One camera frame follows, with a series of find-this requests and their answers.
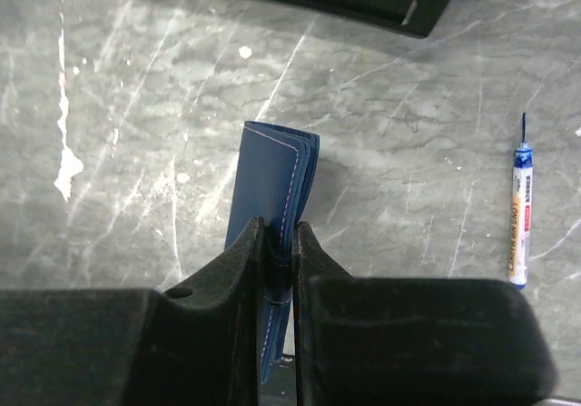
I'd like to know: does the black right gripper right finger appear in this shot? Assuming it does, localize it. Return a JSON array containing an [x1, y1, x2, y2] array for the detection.
[[292, 223, 394, 405]]

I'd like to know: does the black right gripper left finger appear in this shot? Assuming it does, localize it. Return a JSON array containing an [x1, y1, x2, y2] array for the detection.
[[122, 217, 266, 405]]

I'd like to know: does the blue leather card holder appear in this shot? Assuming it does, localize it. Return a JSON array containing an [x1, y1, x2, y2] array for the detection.
[[225, 121, 320, 383]]

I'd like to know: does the blue white pen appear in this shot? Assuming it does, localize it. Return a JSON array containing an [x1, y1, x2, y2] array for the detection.
[[507, 113, 534, 290]]

